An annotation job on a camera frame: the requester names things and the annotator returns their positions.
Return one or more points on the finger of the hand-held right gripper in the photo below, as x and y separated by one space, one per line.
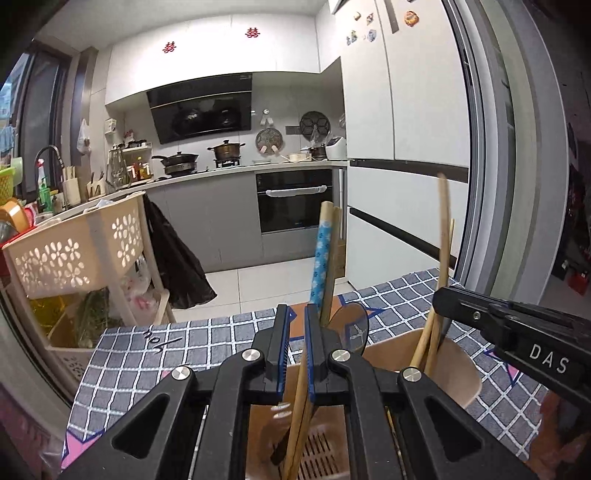
461 304

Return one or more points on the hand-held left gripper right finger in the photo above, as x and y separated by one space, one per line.
310 350

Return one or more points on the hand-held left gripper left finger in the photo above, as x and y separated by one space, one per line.
286 344

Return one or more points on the beige plastic utensil holder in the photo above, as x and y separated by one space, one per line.
457 374

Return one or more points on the blue patterned chopstick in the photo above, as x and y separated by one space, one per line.
321 258

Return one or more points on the cardboard box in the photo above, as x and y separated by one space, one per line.
340 261

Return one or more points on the black hanging bag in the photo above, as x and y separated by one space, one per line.
178 263

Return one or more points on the black built-in oven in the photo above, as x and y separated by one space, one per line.
291 203

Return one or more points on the grey checked tablecloth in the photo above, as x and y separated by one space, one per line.
138 369

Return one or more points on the white refrigerator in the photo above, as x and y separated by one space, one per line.
406 115

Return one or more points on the white rice cooker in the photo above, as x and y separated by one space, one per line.
336 147

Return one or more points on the dark cooking pot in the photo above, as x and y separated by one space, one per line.
226 150

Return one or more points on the black wok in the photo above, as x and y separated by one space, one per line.
178 162

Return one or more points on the beige plastic storage cart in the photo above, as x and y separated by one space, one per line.
69 258

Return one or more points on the white spice rack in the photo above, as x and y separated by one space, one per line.
131 164

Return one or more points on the yellow cooking oil bottle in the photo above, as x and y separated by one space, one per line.
51 314

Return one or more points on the black range hood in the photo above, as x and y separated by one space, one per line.
203 108

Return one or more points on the white plastic bag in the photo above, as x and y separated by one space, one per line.
83 138

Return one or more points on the white upper kitchen cabinets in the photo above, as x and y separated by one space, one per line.
221 55

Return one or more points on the black kitchen faucet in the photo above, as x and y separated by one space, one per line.
48 150

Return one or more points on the red paper decoration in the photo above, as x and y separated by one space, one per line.
169 47
252 33

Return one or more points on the green plastic basket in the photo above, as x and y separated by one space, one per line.
9 184

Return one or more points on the round grey wall trivet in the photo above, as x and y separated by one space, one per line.
268 141

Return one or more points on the round dark wall trivet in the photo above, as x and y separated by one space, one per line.
315 123

